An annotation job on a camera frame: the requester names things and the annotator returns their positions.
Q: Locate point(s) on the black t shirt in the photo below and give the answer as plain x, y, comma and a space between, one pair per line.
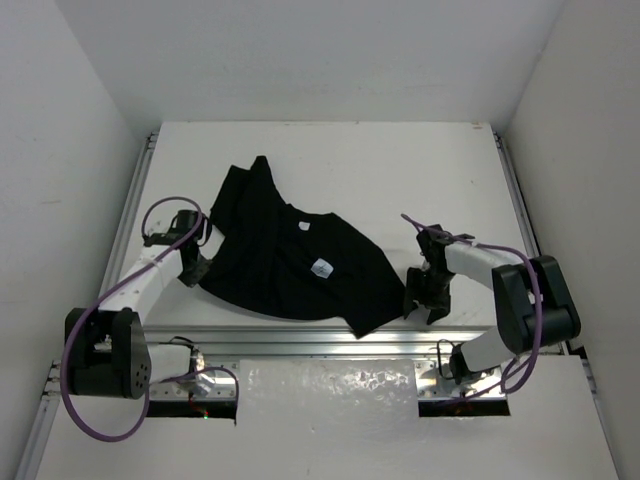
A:
280, 261

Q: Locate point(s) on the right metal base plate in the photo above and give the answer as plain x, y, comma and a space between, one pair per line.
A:
433, 387

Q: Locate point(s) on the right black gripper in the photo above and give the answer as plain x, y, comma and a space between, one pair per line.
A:
438, 305

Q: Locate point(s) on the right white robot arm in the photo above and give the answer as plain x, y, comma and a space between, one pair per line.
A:
532, 302

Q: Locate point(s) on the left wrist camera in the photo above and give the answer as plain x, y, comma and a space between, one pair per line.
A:
185, 228

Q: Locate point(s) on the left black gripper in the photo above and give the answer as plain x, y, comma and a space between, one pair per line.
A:
193, 265

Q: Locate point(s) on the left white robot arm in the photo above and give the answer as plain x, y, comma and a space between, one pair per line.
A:
106, 352

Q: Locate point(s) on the aluminium rail frame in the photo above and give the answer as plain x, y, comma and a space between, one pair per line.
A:
370, 174

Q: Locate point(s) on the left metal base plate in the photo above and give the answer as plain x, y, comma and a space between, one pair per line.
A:
209, 380

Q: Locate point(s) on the metal base plate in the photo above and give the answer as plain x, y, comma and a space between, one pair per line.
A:
433, 387
209, 380

